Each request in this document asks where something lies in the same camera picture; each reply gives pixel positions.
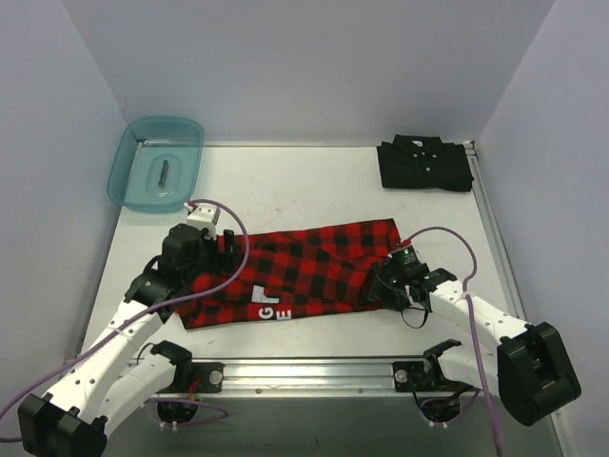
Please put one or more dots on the aluminium right side rail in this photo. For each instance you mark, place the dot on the aluminium right side rail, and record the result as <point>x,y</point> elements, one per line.
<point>493,235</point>

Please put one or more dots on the folded black button shirt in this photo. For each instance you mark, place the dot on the folded black button shirt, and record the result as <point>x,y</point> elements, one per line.
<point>419,162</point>

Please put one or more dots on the teal plastic basin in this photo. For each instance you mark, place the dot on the teal plastic basin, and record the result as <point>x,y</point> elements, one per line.
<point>145,144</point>

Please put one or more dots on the aluminium rail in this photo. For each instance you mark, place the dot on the aluminium rail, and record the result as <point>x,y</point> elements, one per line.
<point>310,377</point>
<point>493,235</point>

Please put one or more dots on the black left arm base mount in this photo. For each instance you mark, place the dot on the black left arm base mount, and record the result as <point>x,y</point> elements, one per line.
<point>197,377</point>

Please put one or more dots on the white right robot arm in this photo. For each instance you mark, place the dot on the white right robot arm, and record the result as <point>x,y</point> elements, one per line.
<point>526,366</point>

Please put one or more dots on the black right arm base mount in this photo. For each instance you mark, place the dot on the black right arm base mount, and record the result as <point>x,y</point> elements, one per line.
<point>417,374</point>

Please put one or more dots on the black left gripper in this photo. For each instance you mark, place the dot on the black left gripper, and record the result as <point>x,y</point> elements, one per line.
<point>221,250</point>

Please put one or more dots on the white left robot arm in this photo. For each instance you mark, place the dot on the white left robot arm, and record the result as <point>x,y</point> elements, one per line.
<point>96,392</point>

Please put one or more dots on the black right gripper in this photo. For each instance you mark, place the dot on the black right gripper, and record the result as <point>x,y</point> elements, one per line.
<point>381,284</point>

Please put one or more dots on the red black plaid shirt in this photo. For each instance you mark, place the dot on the red black plaid shirt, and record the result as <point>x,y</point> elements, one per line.
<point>299,273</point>

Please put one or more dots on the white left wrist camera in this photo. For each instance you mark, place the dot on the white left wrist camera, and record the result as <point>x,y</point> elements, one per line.
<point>203,217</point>

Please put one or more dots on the aluminium front rail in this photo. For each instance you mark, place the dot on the aluminium front rail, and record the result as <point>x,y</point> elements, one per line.
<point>310,377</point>

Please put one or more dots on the dark object in basin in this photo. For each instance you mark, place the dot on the dark object in basin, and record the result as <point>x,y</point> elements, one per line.
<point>163,174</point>

